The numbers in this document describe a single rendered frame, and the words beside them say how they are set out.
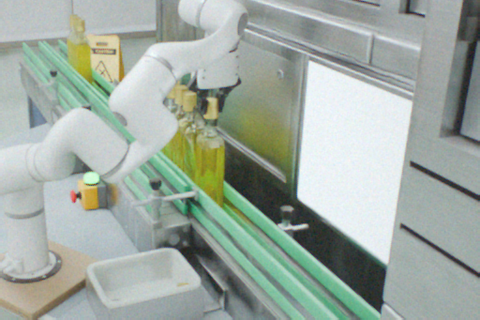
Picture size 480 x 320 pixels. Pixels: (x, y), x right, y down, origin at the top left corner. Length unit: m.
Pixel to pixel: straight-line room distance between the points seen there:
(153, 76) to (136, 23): 6.61
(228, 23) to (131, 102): 0.25
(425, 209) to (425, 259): 0.05
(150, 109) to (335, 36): 0.38
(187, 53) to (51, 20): 6.32
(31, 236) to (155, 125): 0.49
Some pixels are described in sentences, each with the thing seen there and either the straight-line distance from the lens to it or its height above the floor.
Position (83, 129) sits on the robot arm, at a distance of 1.23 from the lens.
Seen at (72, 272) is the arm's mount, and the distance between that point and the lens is 1.61.
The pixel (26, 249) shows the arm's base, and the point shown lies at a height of 0.85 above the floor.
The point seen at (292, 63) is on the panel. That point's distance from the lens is 1.44.
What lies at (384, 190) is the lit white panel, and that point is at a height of 1.13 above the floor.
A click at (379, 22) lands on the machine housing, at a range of 1.24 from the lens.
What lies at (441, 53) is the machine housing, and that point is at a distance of 0.59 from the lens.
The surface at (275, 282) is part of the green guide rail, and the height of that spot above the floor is 0.92.
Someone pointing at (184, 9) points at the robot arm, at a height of 1.41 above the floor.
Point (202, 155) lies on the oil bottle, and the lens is 1.53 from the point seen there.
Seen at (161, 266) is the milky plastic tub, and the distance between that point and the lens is 1.56.
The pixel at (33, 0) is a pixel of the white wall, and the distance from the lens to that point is 7.46.
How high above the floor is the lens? 1.63
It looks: 23 degrees down
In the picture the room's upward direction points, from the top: straight up
